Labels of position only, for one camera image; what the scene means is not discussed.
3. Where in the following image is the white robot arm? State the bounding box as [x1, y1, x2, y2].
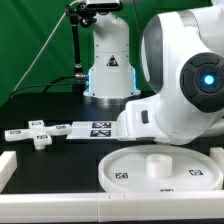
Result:
[84, 0, 224, 145]

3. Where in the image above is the white front fence bar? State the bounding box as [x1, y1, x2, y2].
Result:
[0, 191, 224, 223]

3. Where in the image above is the white marker plate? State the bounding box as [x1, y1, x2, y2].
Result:
[67, 121, 117, 140]

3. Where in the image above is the white fence block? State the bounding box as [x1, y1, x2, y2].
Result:
[0, 151, 17, 193]
[210, 147, 224, 173]

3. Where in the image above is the white left fence block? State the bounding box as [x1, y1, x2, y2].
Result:
[0, 151, 17, 193]

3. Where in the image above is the white cable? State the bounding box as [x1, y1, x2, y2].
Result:
[12, 0, 88, 93]

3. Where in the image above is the white cross-shaped table base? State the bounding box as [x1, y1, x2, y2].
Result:
[5, 120, 72, 150]

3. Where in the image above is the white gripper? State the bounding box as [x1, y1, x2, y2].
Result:
[116, 99, 170, 143]

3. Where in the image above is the white right fence block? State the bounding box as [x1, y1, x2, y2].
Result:
[210, 147, 224, 173]

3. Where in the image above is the white round table top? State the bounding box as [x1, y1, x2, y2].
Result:
[98, 145, 224, 193]

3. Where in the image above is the black cable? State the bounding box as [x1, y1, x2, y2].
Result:
[9, 75, 89, 99]

